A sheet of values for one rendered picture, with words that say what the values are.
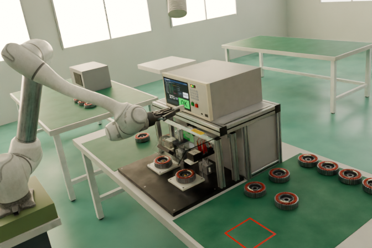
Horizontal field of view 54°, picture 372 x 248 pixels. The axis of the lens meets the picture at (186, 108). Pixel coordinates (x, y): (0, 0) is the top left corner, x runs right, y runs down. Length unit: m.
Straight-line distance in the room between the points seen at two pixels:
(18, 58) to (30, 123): 0.42
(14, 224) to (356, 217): 1.60
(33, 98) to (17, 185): 0.44
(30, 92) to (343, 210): 1.61
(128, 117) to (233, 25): 6.96
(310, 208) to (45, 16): 5.40
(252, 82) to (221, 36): 6.17
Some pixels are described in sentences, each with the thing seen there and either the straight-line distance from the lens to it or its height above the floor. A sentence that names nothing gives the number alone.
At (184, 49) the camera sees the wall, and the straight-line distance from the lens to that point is 7.61.
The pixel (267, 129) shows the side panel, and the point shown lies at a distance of 2.07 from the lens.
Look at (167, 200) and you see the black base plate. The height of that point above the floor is 0.77.
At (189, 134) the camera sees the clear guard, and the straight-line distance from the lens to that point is 1.90.
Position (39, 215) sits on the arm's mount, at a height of 0.80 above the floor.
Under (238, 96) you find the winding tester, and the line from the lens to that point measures 1.99.
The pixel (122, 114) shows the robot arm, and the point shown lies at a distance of 1.61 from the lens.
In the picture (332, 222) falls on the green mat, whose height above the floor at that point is 0.75.
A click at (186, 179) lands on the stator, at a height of 0.81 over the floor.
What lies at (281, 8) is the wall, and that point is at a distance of 9.52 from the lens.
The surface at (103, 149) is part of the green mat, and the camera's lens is 2.70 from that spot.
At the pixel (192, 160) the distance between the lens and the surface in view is 2.02.
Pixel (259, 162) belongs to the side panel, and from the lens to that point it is 2.10.
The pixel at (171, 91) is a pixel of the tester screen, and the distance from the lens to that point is 2.14.
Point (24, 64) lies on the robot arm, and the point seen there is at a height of 1.56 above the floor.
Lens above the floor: 1.82
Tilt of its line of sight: 19 degrees down
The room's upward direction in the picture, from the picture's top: 7 degrees counter-clockwise
